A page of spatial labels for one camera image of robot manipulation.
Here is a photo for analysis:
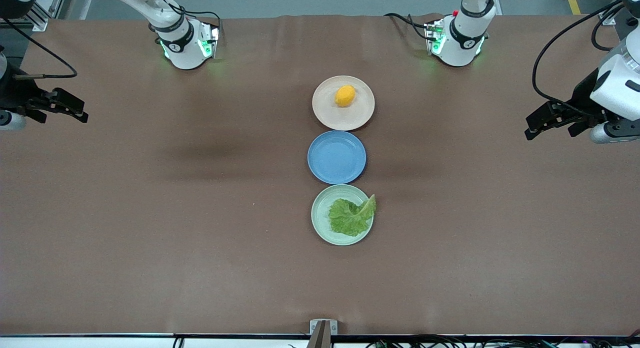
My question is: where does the short black left arm cable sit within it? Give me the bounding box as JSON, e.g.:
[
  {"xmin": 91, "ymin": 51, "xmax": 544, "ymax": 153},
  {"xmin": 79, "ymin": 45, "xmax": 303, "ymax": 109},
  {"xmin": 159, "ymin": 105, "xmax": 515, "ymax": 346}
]
[{"xmin": 591, "ymin": 8, "xmax": 626, "ymax": 52}]

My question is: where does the brown table cover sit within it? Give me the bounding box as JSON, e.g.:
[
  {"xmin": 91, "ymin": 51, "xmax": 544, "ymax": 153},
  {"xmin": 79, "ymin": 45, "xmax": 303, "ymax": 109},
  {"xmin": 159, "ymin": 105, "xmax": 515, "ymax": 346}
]
[{"xmin": 0, "ymin": 14, "xmax": 640, "ymax": 336}]

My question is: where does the blue round plate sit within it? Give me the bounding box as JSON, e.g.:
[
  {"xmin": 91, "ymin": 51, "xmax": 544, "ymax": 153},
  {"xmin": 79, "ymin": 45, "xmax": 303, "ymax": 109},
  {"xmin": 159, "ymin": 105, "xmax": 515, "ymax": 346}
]
[{"xmin": 307, "ymin": 130, "xmax": 367, "ymax": 185}]

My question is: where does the green lettuce leaf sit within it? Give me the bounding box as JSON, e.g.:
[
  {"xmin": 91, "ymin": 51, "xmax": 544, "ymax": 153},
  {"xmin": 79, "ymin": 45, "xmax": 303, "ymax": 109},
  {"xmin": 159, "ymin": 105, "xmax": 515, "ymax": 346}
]
[{"xmin": 328, "ymin": 194, "xmax": 377, "ymax": 237}]

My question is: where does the black base cable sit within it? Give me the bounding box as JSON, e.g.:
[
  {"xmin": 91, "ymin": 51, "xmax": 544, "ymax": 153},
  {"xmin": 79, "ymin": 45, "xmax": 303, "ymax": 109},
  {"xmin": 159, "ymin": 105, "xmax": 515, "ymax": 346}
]
[
  {"xmin": 383, "ymin": 12, "xmax": 432, "ymax": 41},
  {"xmin": 167, "ymin": 0, "xmax": 224, "ymax": 36}
]

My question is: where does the yellow lemon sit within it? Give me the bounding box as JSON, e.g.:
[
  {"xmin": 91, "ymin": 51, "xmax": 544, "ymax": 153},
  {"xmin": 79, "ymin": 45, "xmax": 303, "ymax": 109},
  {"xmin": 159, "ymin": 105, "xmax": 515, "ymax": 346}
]
[{"xmin": 334, "ymin": 85, "xmax": 357, "ymax": 108}]

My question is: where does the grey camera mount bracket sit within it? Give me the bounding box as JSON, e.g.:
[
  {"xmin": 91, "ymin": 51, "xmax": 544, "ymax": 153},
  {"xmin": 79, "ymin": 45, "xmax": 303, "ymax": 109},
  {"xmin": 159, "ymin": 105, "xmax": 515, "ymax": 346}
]
[{"xmin": 306, "ymin": 319, "xmax": 339, "ymax": 348}]

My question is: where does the aluminium frame profile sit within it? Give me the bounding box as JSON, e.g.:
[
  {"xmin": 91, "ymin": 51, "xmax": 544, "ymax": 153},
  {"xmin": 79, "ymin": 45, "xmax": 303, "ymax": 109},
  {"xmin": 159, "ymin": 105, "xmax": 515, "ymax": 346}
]
[{"xmin": 25, "ymin": 0, "xmax": 69, "ymax": 33}]

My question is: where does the black cable bundle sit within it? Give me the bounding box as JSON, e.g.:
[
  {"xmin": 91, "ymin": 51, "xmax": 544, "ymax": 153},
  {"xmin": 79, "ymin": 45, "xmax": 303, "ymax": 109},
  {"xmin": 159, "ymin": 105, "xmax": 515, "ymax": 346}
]
[{"xmin": 365, "ymin": 330, "xmax": 640, "ymax": 348}]

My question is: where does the pale green round plate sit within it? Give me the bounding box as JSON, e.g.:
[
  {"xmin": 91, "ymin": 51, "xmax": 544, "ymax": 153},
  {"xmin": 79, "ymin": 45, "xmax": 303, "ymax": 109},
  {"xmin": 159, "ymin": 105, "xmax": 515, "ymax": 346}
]
[{"xmin": 310, "ymin": 184, "xmax": 374, "ymax": 246}]

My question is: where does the long black left arm cable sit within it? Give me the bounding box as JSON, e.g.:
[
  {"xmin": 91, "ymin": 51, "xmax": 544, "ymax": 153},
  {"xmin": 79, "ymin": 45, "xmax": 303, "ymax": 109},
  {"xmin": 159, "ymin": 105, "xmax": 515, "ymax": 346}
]
[{"xmin": 532, "ymin": 0, "xmax": 626, "ymax": 119}]

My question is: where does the beige round plate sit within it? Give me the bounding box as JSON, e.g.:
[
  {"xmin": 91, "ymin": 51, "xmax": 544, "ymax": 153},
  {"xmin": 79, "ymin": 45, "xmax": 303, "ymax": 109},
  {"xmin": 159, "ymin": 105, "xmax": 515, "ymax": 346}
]
[{"xmin": 312, "ymin": 76, "xmax": 376, "ymax": 131}]

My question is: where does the white table edge rail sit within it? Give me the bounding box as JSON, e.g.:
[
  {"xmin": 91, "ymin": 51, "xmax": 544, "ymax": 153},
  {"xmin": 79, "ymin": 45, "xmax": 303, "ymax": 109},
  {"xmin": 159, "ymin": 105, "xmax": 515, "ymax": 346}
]
[{"xmin": 0, "ymin": 334, "xmax": 640, "ymax": 348}]

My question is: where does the silver arm base connector box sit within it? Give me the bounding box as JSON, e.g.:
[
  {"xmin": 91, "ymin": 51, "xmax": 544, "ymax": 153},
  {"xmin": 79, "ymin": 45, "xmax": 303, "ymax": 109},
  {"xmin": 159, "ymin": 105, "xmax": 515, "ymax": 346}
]
[
  {"xmin": 197, "ymin": 22, "xmax": 221, "ymax": 59},
  {"xmin": 424, "ymin": 19, "xmax": 447, "ymax": 56}
]

